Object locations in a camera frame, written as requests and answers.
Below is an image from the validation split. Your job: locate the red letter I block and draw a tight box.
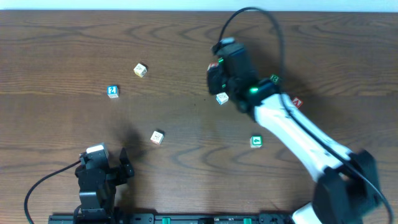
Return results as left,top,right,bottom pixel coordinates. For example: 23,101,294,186
207,62,219,70

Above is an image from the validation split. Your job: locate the blue number 2 block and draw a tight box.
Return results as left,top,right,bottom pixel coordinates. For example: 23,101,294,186
107,85,119,98

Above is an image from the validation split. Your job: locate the red letter A block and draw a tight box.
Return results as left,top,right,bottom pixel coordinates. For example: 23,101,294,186
292,97,303,108

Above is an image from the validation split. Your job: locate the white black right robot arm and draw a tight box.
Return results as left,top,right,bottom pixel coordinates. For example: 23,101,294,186
207,38,382,223

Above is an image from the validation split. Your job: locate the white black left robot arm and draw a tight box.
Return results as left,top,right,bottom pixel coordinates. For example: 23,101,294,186
75,148,134,221

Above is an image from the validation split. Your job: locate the blue edged picture block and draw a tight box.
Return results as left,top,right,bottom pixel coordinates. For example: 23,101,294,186
216,92,229,105

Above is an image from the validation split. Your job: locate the red edged butterfly block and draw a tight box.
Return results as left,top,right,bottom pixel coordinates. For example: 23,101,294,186
150,131,164,144

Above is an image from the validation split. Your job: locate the green letter R block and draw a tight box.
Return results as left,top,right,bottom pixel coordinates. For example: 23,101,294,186
269,74,280,85

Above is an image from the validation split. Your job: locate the green number 4 block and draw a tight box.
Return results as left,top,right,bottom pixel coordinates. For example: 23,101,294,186
250,136,262,148

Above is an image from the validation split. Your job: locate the yellow wooden block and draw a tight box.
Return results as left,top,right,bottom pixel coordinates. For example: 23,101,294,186
133,63,147,77

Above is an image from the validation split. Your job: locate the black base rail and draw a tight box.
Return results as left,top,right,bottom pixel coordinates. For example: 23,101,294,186
48,213,295,224

